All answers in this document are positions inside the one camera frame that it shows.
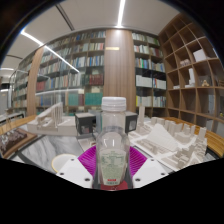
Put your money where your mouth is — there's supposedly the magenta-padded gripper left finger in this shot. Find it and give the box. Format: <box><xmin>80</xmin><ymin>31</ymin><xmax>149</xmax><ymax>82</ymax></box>
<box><xmin>55</xmin><ymin>145</ymin><xmax>100</xmax><ymax>190</ymax></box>

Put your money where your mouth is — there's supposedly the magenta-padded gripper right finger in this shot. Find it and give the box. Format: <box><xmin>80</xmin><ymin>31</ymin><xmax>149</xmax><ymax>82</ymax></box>
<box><xmin>126</xmin><ymin>146</ymin><xmax>170</xmax><ymax>189</ymax></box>

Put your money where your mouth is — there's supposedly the clear plastic drink bottle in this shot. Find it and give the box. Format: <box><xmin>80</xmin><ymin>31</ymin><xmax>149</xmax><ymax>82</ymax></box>
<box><xmin>95</xmin><ymin>96</ymin><xmax>131</xmax><ymax>190</ymax></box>

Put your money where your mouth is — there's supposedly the flat round red coaster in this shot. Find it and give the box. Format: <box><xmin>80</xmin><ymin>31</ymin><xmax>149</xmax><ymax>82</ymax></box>
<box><xmin>99</xmin><ymin>179</ymin><xmax>134</xmax><ymax>192</ymax></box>

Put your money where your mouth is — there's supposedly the white city block model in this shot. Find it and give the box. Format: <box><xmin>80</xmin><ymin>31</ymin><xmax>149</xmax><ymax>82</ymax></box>
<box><xmin>128</xmin><ymin>105</ymin><xmax>210</xmax><ymax>172</ymax></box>

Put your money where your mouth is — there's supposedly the dark grey cube building model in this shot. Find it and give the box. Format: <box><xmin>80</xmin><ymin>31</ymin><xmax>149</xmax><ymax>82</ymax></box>
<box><xmin>74</xmin><ymin>110</ymin><xmax>140</xmax><ymax>136</ymax></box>

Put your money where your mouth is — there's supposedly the white sloped building model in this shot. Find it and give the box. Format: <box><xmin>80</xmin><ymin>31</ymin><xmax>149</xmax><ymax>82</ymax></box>
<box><xmin>27</xmin><ymin>101</ymin><xmax>79</xmax><ymax>136</ymax></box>

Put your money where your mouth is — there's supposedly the narrow dark bookshelf unit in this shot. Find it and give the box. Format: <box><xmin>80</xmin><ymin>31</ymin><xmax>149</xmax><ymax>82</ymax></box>
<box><xmin>132</xmin><ymin>31</ymin><xmax>168</xmax><ymax>118</ymax></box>

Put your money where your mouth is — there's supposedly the large dark bookshelf unit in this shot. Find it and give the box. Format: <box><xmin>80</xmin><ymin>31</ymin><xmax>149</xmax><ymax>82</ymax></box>
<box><xmin>11</xmin><ymin>29</ymin><xmax>107</xmax><ymax>116</ymax></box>

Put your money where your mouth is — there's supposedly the wooden cubby shelf unit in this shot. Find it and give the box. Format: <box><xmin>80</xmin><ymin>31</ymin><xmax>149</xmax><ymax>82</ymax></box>
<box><xmin>158</xmin><ymin>13</ymin><xmax>224</xmax><ymax>135</ymax></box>

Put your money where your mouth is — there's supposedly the straight ceiling light strip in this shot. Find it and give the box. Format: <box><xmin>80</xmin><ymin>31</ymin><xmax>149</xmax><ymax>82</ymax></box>
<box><xmin>116</xmin><ymin>0</ymin><xmax>127</xmax><ymax>29</ymax></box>

